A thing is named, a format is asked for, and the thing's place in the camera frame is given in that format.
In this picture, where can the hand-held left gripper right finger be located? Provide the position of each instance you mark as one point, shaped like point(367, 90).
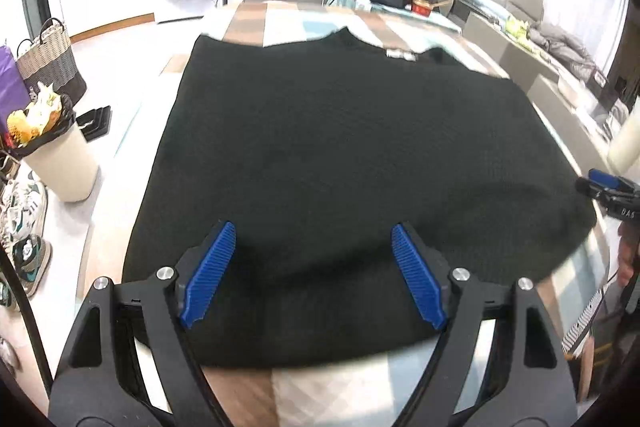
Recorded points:
point(417, 277)

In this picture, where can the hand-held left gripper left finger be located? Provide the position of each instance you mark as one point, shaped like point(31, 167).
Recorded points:
point(210, 272)

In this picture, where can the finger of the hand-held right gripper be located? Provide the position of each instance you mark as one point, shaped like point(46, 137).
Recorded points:
point(602, 178)
point(587, 188)

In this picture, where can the black knit sweater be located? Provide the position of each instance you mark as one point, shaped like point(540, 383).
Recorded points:
point(325, 147)

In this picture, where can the person's right hand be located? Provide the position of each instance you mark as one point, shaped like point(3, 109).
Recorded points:
point(627, 257)

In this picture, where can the grey jacket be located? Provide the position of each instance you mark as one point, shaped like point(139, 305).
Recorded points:
point(565, 49)

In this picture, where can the checkered blanket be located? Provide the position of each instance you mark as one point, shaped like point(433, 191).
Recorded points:
point(320, 397)

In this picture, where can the large beige box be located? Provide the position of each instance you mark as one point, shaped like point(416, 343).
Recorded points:
point(505, 52)

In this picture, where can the green plush toy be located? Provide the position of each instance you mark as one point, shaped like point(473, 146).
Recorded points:
point(517, 27)

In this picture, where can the white green sneaker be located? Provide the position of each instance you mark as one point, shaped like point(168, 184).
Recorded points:
point(32, 264)
point(25, 212)

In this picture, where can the beige trash bin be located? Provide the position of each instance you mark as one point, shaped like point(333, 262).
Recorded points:
point(65, 162)

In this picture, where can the black flat box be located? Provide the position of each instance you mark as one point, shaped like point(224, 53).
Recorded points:
point(95, 123)

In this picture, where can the light blue pillow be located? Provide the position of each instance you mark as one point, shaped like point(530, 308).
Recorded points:
point(480, 2)

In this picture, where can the red bowl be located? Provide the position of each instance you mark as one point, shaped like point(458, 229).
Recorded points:
point(422, 8)

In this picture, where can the woven laundry basket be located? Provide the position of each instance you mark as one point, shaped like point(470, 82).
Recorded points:
point(50, 67)

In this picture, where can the purple bag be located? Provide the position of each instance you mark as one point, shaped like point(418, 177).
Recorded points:
point(10, 82)

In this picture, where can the teal checkered tablecloth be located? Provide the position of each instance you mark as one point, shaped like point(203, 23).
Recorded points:
point(350, 2)

